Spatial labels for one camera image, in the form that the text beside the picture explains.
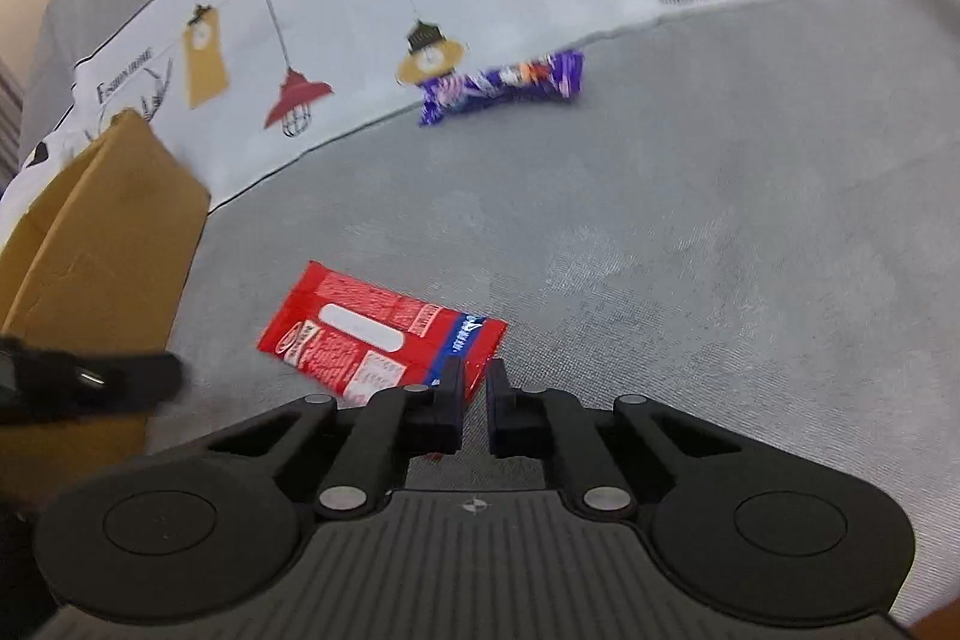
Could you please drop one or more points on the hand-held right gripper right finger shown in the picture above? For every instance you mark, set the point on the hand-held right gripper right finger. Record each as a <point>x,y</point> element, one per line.
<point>495,394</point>

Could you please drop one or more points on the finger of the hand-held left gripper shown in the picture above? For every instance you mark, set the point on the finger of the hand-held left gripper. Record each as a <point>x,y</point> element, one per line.
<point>97,379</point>

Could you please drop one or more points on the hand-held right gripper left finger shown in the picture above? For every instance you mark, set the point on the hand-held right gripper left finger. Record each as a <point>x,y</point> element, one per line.
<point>453,389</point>

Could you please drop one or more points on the brown cardboard box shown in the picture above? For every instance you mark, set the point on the brown cardboard box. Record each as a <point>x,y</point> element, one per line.
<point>90,280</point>

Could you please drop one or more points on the large red snack packet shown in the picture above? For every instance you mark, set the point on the large red snack packet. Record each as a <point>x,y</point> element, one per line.
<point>360,329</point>

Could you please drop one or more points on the purple snack bar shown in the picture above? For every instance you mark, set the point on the purple snack bar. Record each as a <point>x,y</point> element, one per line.
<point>499,81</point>

